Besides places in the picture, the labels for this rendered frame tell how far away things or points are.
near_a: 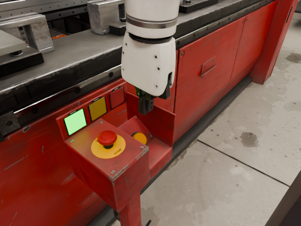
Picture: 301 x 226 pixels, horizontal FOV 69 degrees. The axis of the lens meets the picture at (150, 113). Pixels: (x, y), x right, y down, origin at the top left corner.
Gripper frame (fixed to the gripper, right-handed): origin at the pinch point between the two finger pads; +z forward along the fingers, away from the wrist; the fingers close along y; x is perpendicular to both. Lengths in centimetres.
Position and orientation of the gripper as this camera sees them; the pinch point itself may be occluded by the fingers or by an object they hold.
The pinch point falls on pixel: (146, 103)
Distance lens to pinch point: 47.5
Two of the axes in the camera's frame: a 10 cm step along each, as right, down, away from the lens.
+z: -0.6, 7.6, 6.5
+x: 6.3, -4.7, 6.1
